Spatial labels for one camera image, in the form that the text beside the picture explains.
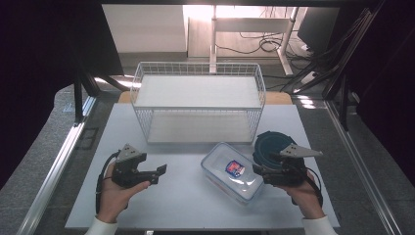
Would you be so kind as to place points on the dark teal round lid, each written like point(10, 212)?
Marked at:
point(269, 147)

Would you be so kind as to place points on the wooden board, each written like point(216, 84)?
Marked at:
point(277, 98)

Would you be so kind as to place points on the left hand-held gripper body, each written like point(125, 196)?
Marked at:
point(129, 169)

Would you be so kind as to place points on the black stand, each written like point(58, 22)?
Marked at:
point(78, 98)
point(343, 104)

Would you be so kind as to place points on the person's right hand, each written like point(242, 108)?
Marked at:
point(301, 199)

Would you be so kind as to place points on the white cabinet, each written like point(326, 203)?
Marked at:
point(147, 29)

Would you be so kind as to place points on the white desk frame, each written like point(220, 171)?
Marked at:
point(251, 24)

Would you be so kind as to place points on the clear rectangular food container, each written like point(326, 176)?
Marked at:
point(228, 176)

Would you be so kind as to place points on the metal rail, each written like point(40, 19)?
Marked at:
point(54, 176)
point(362, 176)

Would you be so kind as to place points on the person's left hand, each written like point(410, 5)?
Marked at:
point(112, 200)

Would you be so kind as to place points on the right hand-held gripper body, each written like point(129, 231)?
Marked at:
point(288, 169)

